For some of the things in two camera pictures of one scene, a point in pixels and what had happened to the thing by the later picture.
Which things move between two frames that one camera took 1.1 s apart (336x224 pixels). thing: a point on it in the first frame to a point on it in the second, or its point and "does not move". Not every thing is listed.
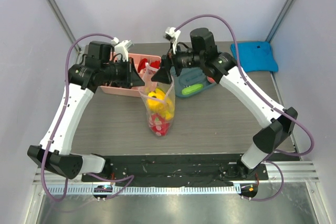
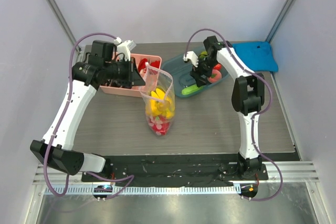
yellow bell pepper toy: x=156 y=99 to x=164 y=106
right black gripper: x=168 y=62 to x=200 y=74
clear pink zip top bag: x=158 y=98 does not move
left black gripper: x=135 y=80 does not move
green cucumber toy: x=192 y=89 does not move
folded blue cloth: x=255 y=56 does not move
